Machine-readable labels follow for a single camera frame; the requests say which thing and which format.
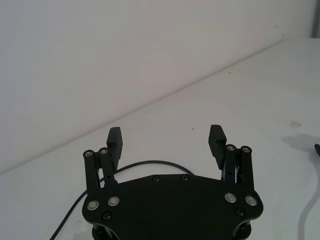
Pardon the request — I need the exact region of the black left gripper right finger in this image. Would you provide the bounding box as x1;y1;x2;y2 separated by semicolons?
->
207;124;256;193

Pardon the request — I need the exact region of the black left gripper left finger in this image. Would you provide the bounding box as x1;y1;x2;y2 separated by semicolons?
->
83;127;123;194

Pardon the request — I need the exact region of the thin black cable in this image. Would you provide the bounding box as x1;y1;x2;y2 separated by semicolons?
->
48;160;194;240

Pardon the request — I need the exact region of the white power cable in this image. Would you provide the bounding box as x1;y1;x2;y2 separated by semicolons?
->
301;154;320;240

